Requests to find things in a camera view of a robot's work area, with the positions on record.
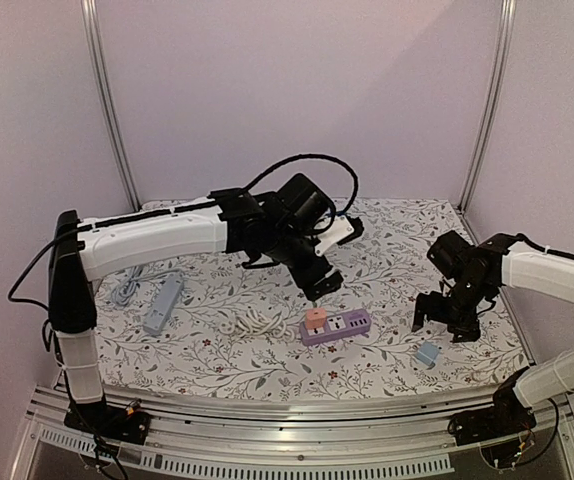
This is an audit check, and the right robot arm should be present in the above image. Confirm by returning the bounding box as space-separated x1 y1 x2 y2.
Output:
412 230 574 436

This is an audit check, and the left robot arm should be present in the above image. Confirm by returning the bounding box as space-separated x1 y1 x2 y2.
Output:
48 174 360 434

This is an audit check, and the aluminium frame post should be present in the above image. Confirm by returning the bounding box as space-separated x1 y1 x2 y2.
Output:
80 0 141 211
457 0 517 216

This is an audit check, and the pink plug adapter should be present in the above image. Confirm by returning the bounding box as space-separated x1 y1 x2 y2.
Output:
304 308 327 330

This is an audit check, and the light blue coiled cord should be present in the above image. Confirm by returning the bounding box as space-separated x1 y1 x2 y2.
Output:
110 264 168 309

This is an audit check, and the purple power strip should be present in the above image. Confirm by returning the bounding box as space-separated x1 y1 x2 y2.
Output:
299 309 372 346

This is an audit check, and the white coiled power cord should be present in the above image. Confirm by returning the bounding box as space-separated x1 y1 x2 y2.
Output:
219 307 292 342

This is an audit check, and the light blue plug adapter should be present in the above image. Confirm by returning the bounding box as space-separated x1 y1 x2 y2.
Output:
414 342 440 369

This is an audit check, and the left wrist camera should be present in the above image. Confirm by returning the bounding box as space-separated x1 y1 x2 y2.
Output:
314 215 364 257

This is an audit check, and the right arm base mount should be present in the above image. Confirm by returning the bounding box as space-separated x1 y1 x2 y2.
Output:
447 386 537 446

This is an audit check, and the floral patterned table mat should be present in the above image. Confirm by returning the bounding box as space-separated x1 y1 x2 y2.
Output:
96 199 530 402

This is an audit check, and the right aluminium frame post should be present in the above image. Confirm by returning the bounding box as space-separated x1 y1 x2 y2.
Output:
457 0 517 216

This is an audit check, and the light blue power strip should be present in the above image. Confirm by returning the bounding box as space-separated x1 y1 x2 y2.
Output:
143 272 184 337

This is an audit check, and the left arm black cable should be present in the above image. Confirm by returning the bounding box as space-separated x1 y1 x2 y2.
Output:
7 153 361 306

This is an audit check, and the left aluminium frame post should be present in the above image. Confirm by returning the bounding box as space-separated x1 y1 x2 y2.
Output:
80 0 141 211

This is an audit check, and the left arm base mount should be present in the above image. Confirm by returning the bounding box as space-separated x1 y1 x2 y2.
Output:
64 393 151 445

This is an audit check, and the aluminium front rail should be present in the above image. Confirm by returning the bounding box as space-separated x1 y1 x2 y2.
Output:
9 384 574 480

